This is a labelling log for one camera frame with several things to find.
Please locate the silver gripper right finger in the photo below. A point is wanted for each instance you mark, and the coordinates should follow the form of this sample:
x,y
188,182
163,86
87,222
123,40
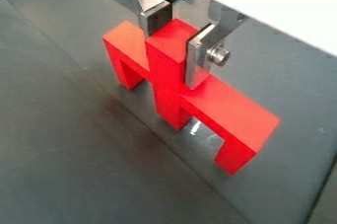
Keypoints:
x,y
206,49

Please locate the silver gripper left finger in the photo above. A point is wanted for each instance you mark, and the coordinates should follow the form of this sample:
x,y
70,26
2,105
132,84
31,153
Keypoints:
x,y
155,14

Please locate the red E-shaped block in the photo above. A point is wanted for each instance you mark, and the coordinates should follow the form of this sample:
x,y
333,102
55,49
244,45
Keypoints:
x,y
155,59

